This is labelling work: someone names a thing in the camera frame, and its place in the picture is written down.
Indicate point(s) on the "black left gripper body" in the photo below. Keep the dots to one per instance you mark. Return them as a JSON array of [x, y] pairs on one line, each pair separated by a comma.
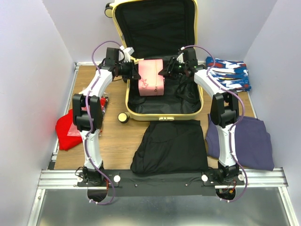
[[126, 69]]

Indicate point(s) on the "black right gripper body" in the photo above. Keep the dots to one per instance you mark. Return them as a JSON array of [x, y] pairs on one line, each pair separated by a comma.
[[178, 68]]

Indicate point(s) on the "pink cosmetic case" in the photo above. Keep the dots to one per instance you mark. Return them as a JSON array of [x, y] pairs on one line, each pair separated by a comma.
[[151, 83]]

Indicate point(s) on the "black garment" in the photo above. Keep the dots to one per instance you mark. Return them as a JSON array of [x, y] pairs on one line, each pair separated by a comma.
[[171, 147]]

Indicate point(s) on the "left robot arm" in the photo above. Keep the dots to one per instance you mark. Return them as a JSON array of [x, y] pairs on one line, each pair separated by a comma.
[[104, 75]]

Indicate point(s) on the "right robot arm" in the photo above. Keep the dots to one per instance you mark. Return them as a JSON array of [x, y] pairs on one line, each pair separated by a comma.
[[224, 111]]

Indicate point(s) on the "blue red white patterned cloth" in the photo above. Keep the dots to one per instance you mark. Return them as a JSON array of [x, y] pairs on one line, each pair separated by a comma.
[[231, 74]]

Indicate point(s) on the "red plastic packaged item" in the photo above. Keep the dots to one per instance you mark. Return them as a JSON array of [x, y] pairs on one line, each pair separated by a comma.
[[103, 103]]

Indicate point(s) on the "red folded garment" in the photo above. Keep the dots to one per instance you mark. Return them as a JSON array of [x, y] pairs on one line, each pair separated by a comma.
[[63, 125]]

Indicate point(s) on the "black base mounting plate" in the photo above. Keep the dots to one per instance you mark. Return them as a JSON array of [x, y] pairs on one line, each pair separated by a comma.
[[125, 183]]

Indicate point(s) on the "purple folded sweatshirt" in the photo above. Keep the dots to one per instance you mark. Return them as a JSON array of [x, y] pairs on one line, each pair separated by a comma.
[[253, 144]]

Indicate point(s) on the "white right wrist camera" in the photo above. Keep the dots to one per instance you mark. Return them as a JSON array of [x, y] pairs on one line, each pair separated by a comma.
[[180, 55]]

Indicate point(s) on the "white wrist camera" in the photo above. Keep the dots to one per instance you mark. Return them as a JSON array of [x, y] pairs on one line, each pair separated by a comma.
[[180, 55], [126, 53]]

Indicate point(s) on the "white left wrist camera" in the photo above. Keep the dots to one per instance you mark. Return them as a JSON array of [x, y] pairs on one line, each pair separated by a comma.
[[126, 53]]

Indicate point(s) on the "aluminium frame rail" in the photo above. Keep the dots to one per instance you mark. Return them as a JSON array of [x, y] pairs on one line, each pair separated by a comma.
[[162, 200]]

